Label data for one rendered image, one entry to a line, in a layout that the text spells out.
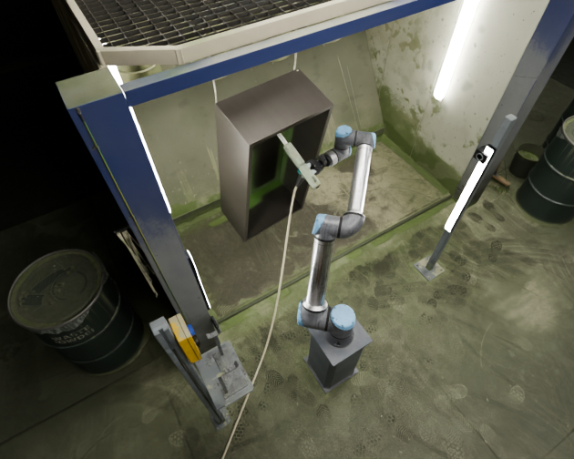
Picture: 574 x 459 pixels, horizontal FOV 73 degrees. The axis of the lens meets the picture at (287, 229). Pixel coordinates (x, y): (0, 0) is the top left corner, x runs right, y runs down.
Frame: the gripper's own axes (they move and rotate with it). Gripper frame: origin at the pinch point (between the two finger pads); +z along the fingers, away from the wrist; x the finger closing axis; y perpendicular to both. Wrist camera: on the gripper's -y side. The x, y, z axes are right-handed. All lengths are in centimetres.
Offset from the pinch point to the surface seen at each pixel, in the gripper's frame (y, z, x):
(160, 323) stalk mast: -35, 107, -32
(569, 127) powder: 25, -253, -77
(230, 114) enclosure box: -7, 18, 48
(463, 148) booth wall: 73, -194, -38
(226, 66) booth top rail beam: -78, 44, 28
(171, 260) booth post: 10, 86, -3
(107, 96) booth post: -77, 85, 34
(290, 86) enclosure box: -8, -24, 48
